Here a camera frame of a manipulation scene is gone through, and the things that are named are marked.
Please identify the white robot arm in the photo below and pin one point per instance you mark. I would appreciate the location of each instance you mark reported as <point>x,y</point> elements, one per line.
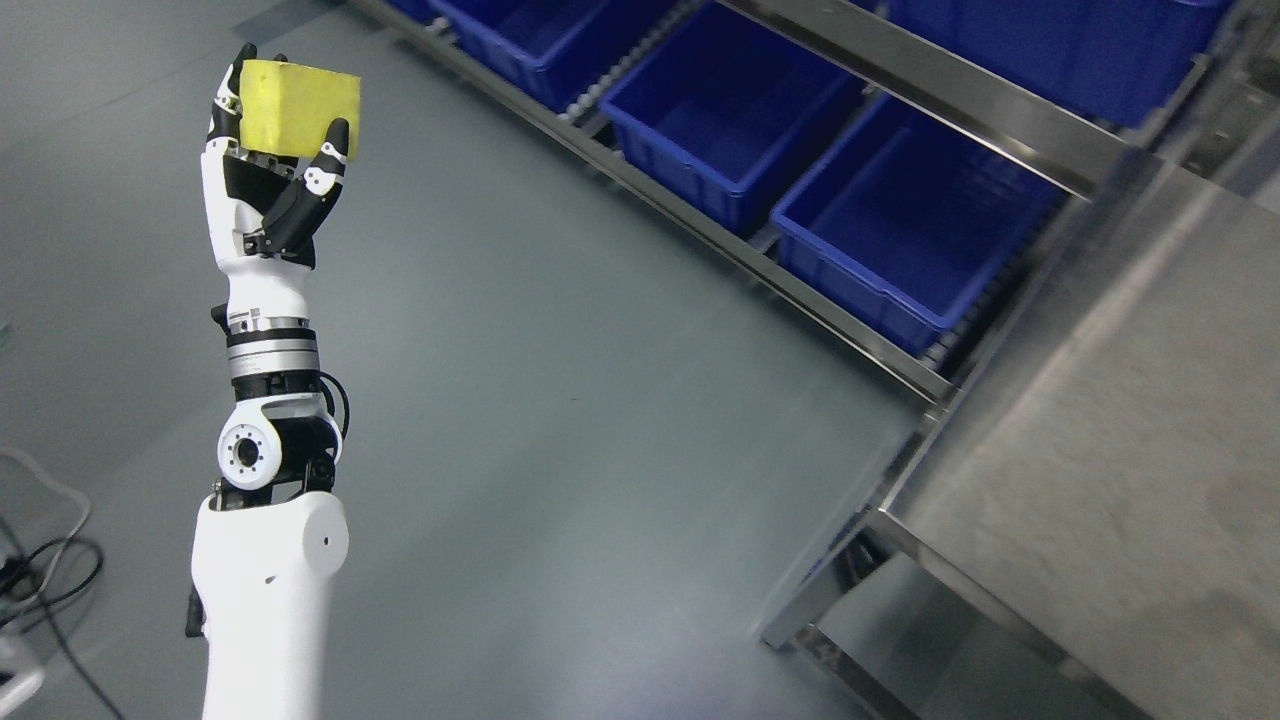
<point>272,536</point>

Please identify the blue bin lower right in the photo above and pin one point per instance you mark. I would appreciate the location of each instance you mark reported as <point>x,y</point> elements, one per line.
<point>903,222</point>

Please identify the blue bin upper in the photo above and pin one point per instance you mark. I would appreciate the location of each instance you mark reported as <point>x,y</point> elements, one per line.
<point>1110,60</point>

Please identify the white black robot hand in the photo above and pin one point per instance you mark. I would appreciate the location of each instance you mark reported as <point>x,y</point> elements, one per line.
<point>263,209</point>

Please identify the stainless steel table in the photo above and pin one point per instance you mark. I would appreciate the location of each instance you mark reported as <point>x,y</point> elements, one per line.
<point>1104,484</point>

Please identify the metal shelf rack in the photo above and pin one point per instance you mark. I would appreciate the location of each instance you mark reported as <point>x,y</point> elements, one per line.
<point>550,63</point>

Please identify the blue bin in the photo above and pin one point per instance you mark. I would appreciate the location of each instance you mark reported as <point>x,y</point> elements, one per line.
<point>1110,60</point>
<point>903,222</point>
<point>727,114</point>

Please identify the blue bin lower left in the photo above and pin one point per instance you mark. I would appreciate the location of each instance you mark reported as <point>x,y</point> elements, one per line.
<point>727,114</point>

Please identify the yellow foam block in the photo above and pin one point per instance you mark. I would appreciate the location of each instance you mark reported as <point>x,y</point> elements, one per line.
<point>287,108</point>

